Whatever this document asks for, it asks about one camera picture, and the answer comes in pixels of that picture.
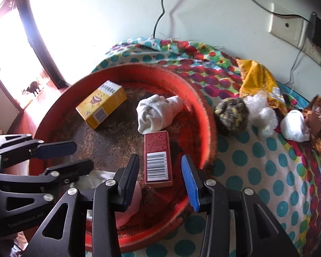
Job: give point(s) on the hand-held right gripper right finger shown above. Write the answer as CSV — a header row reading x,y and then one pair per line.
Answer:
x,y
190,184

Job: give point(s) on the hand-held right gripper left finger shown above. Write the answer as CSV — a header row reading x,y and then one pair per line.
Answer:
x,y
129,182

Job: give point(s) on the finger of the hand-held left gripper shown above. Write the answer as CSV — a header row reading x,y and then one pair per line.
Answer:
x,y
56,150
69,170

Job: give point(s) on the red box with barcode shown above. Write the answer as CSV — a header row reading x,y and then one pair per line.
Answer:
x,y
156,144

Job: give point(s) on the red round basin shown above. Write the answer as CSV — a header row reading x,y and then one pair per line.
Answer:
x,y
109,139

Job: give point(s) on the yellow snack bag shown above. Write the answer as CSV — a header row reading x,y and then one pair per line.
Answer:
x,y
256,77

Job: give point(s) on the pink cloth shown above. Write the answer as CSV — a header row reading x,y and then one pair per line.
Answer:
x,y
124,216

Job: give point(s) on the yellow cardboard box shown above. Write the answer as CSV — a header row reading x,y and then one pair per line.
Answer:
x,y
101,104

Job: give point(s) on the dark brown animal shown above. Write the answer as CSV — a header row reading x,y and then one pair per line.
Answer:
x,y
33,87

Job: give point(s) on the polka dot cloth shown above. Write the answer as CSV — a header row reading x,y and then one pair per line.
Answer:
x,y
256,166

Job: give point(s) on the white rolled cloth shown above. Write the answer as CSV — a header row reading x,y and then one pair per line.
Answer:
x,y
152,112

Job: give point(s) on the olive knitted ball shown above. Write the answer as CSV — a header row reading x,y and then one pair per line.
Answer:
x,y
230,115

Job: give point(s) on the white plastic bag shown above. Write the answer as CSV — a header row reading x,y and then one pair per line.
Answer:
x,y
262,112

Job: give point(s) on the white rolled sock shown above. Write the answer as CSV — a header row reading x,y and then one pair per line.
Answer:
x,y
294,125

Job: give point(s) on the blue cloth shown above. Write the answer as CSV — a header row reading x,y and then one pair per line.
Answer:
x,y
301,100

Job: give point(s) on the black power adapter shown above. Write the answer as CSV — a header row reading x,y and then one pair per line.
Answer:
x,y
315,29

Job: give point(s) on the dark window frame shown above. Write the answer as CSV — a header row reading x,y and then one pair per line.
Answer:
x,y
42,50

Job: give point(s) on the cream wall plate with hole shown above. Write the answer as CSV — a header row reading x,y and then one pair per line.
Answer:
x,y
283,29

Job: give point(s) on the cream wall socket plate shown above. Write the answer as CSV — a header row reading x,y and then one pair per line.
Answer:
x,y
314,52

